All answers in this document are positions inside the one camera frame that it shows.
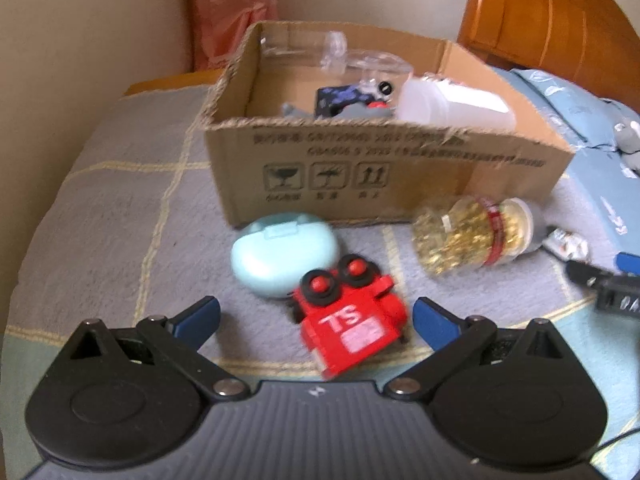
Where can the blue floral pillow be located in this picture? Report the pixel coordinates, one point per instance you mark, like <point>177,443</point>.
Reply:
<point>565,100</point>

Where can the grey plush toy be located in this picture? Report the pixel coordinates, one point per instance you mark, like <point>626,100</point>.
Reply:
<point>631,140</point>

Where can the mint green plastic case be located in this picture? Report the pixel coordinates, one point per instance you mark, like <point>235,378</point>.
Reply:
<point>275,260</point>

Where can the round silver foil item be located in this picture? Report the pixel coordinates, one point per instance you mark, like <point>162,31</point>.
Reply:
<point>567,244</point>

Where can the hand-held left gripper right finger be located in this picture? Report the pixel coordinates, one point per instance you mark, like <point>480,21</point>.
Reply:
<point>435,322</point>

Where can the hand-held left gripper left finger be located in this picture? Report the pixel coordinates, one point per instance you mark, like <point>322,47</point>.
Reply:
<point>200,317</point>

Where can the brown cardboard box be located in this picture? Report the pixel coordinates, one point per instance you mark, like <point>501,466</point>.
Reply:
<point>400,180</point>

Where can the red toy truck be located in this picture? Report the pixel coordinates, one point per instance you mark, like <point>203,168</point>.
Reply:
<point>345,330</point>

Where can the wooden headboard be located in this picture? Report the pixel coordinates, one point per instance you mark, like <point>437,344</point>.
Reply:
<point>540,20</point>

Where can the grey toy figure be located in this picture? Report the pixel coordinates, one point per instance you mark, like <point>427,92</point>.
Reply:
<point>357,112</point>

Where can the pink and cream curtain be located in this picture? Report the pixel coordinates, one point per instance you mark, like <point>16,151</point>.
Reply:
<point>230,15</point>

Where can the white bottle with green label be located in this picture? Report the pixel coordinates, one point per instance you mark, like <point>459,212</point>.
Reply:
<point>450,105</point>

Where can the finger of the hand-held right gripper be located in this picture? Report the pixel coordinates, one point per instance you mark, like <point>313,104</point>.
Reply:
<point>612,292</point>
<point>629,264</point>

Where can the wooden bedside table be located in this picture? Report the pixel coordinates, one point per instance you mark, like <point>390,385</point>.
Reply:
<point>165,82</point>

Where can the clear bottle of gold capsules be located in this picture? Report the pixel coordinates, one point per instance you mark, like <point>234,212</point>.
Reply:
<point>470,235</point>

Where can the clear plastic bottle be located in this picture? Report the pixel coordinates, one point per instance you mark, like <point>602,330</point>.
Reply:
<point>330,47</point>

